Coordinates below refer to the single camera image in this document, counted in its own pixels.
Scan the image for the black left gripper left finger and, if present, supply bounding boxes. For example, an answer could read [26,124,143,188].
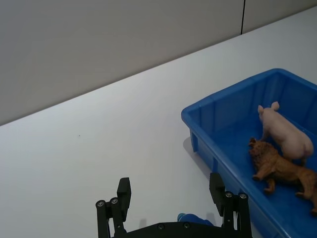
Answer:
[95,177,132,238]

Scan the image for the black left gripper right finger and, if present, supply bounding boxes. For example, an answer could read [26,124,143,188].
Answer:
[209,173,252,238]

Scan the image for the small blue toy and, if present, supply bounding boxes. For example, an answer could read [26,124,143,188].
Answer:
[177,212,215,227]

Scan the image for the brown toy lion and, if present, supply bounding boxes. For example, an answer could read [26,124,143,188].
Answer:
[248,137,317,216]

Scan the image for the blue plastic bin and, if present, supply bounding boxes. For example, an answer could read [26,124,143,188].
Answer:
[181,68,317,238]

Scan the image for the pink toy pig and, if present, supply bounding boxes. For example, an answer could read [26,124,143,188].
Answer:
[257,101,315,167]

